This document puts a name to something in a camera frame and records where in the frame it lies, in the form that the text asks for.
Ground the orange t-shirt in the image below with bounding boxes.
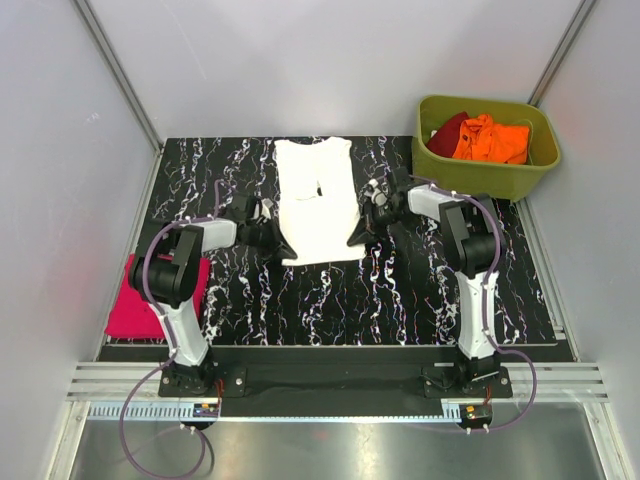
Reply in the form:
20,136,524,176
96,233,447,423
452,114,531,165

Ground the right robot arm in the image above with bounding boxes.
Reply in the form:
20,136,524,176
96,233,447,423
347,168,503,397

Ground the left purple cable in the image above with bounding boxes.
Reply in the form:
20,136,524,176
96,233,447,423
119,178,236,476

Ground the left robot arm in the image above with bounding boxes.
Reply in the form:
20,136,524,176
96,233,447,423
128,194,297,396

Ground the purple cable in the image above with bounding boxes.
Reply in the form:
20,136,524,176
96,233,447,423
409,174,539,431
119,178,236,476

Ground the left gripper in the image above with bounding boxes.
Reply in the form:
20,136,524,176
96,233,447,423
246,217,297,261

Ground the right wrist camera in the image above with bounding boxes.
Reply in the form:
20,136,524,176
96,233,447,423
364,178,389,207

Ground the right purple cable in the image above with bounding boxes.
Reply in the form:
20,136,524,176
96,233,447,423
409,174,539,431

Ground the dark red t-shirt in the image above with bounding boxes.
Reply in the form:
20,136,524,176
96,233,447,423
426,111,469,158

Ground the olive green plastic bin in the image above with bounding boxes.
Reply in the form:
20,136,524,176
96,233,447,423
412,95,561,202

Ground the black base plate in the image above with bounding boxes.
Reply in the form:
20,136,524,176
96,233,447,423
160,346,513,421

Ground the folded pink t-shirt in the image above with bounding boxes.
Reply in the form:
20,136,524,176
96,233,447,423
103,253,211,340

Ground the white printed t-shirt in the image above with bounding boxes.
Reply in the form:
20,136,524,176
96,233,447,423
274,137,365,267

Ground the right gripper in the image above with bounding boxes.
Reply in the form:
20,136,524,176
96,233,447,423
348,199,409,248

